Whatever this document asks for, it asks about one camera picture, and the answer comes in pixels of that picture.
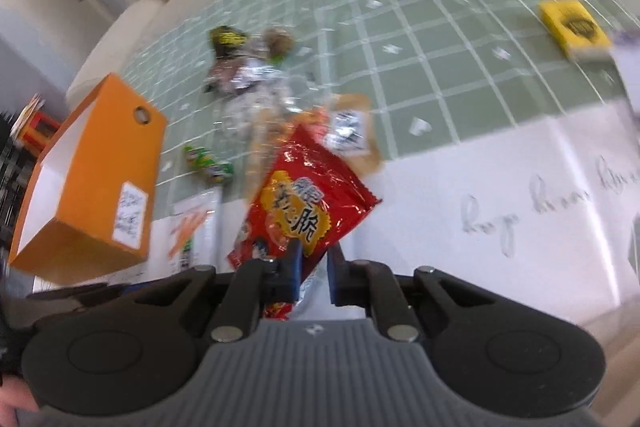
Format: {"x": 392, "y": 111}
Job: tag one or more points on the beige sofa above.
{"x": 145, "y": 12}

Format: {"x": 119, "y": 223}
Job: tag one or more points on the red snack bag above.
{"x": 300, "y": 197}

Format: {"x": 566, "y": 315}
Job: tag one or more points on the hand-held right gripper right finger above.
{"x": 337, "y": 279}

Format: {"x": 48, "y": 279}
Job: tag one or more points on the red stool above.
{"x": 37, "y": 129}

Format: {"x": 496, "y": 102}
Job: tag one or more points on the stack of magazines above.
{"x": 25, "y": 112}

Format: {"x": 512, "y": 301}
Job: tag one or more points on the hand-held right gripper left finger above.
{"x": 292, "y": 269}

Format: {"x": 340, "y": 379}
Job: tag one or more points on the dark green snack packet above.
{"x": 227, "y": 39}

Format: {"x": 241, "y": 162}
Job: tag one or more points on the white and orange snack packet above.
{"x": 192, "y": 227}

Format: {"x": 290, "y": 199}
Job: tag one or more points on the clear packet with brown snack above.
{"x": 277, "y": 43}

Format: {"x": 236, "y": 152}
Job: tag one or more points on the brown packet with white label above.
{"x": 347, "y": 127}

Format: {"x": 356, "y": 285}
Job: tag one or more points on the orange cardboard box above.
{"x": 105, "y": 142}

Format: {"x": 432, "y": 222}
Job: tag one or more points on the clear plastic snack packet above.
{"x": 270, "y": 107}

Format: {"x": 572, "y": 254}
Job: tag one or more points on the yellow box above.
{"x": 575, "y": 24}

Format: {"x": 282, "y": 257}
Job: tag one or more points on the green candy packet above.
{"x": 207, "y": 162}

